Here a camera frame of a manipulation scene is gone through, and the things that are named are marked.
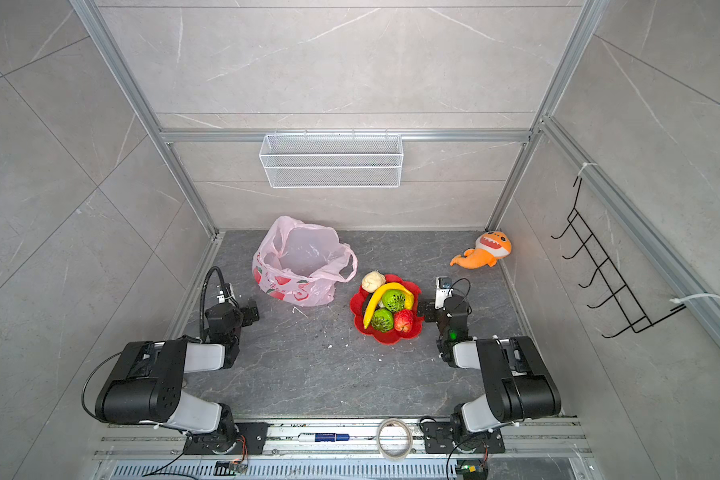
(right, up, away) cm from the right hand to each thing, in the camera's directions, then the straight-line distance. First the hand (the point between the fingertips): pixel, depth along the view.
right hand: (438, 293), depth 93 cm
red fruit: (-12, -8, -5) cm, 15 cm away
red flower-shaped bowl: (-26, -4, +3) cm, 26 cm away
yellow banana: (-10, -1, -1) cm, 10 cm away
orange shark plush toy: (+22, +15, +13) cm, 29 cm away
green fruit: (-15, -1, -6) cm, 16 cm away
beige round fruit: (-22, +4, 0) cm, 22 cm away
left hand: (-64, -2, 0) cm, 64 cm away
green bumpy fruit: (-18, -8, -5) cm, 20 cm away
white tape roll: (-12, -34, -21) cm, 42 cm away
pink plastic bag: (-48, +9, +17) cm, 51 cm away
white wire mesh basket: (-34, +45, +7) cm, 57 cm away
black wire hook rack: (+32, -1, -34) cm, 47 cm away
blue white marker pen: (-34, -34, -20) cm, 52 cm away
